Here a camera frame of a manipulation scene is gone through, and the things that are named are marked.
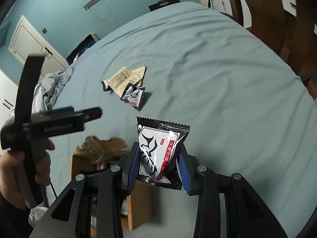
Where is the white black snack packet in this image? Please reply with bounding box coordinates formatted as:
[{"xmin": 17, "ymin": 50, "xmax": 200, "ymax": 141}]
[
  {"xmin": 137, "ymin": 117, "xmax": 190, "ymax": 190},
  {"xmin": 120, "ymin": 83, "xmax": 145, "ymax": 110}
]

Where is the black sleeve forearm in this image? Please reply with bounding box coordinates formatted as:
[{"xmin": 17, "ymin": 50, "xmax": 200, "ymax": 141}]
[{"xmin": 0, "ymin": 195, "xmax": 33, "ymax": 238}]

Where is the person's left hand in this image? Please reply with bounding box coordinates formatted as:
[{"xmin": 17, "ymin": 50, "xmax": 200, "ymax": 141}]
[{"xmin": 0, "ymin": 140, "xmax": 56, "ymax": 210}]

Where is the crumpled grey blanket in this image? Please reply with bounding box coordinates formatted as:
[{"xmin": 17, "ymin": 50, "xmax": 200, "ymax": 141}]
[{"xmin": 8, "ymin": 67, "xmax": 75, "ymax": 119}]

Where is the snack packet far left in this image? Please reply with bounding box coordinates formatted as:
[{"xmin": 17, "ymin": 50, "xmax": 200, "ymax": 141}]
[{"xmin": 101, "ymin": 80, "xmax": 111, "ymax": 92}]

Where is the cardboard box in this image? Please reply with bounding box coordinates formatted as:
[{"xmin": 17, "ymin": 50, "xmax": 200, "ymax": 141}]
[{"xmin": 70, "ymin": 135, "xmax": 152, "ymax": 230}]

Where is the beige snack packet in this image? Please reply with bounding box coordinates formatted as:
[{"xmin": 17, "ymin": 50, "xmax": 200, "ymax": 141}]
[
  {"xmin": 132, "ymin": 66, "xmax": 147, "ymax": 87},
  {"xmin": 106, "ymin": 67, "xmax": 141, "ymax": 97}
]

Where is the dark blue framed object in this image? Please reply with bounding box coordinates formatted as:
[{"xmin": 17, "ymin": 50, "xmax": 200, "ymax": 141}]
[{"xmin": 66, "ymin": 33, "xmax": 99, "ymax": 65}]

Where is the white door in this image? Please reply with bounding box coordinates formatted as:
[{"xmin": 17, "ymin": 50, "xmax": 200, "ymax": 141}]
[{"xmin": 8, "ymin": 16, "xmax": 69, "ymax": 78}]

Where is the teal bed sheet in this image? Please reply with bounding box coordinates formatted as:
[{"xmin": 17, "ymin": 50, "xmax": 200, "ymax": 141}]
[{"xmin": 47, "ymin": 2, "xmax": 316, "ymax": 237}]

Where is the black bag behind bed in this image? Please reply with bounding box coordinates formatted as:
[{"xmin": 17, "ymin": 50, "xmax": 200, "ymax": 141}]
[{"xmin": 148, "ymin": 0, "xmax": 180, "ymax": 11}]

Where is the brown wooden furniture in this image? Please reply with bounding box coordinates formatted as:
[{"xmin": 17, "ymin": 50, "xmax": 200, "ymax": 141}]
[{"xmin": 229, "ymin": 0, "xmax": 316, "ymax": 99}]

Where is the metal wall bracket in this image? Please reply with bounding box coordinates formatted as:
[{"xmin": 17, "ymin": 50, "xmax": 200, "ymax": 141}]
[{"xmin": 83, "ymin": 0, "xmax": 102, "ymax": 11}]

